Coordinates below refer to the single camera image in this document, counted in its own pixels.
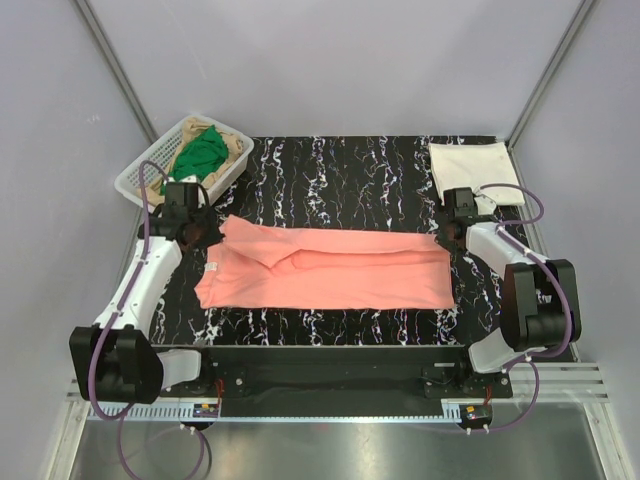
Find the salmon pink t shirt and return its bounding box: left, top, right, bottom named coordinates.
left=195, top=216, right=455, bottom=310

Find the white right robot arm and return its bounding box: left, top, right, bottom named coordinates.
left=437, top=187, right=582, bottom=397

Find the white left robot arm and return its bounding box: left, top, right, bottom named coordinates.
left=69, top=182, right=219, bottom=404

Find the folded white t shirt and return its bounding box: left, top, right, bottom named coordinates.
left=429, top=142, right=524, bottom=206

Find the white plastic laundry basket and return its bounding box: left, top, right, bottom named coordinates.
left=114, top=114, right=254, bottom=212

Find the green t shirt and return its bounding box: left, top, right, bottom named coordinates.
left=168, top=126, right=229, bottom=181

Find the beige t shirt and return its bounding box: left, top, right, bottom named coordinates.
left=141, top=116, right=246, bottom=206

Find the left controller board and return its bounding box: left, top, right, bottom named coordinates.
left=193, top=403, right=220, bottom=418

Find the controller board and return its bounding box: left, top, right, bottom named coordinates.
left=193, top=403, right=220, bottom=418
left=461, top=404, right=493, bottom=422

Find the right controller board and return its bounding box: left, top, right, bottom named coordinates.
left=461, top=404, right=493, bottom=422

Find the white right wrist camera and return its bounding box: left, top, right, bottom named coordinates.
left=474, top=192, right=498, bottom=216

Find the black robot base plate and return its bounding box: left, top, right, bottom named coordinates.
left=167, top=346, right=513, bottom=421

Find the aluminium frame rail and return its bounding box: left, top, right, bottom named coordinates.
left=64, top=362, right=611, bottom=426

